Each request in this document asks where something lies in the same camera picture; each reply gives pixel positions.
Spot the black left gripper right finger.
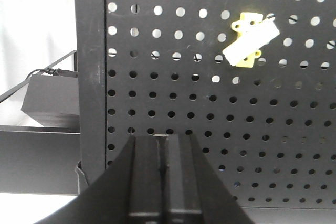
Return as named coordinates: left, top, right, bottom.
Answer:
left=160, top=134, right=252, bottom=223

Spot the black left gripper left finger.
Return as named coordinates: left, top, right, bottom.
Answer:
left=40, top=136, right=163, bottom=223

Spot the black tray box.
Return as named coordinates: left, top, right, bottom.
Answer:
left=1, top=51, right=81, bottom=195

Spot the black power adapter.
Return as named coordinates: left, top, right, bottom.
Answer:
left=21, top=74, right=80, bottom=129

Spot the black perforated pegboard panel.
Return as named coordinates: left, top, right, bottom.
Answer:
left=76, top=0, right=335, bottom=209

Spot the yellow-base white lever switch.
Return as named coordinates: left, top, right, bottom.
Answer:
left=222, top=12, right=280, bottom=68

